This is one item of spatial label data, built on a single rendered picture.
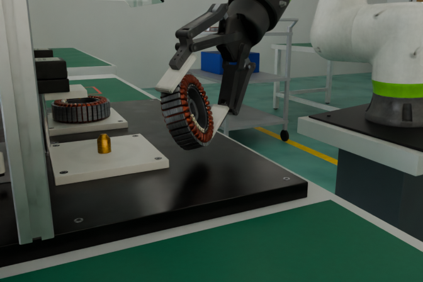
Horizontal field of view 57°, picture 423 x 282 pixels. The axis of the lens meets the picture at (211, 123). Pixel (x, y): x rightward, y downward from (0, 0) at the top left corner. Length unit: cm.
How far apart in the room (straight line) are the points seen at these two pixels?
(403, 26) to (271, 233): 56
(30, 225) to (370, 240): 33
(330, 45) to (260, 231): 61
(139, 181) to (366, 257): 28
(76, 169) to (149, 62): 565
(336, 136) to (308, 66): 679
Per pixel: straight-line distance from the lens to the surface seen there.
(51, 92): 54
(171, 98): 52
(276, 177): 53
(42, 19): 589
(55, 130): 76
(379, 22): 90
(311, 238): 43
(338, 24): 95
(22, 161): 39
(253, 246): 41
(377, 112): 92
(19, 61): 37
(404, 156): 78
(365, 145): 83
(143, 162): 55
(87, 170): 53
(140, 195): 47
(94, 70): 217
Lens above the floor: 97
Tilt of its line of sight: 14 degrees down
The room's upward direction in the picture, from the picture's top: straight up
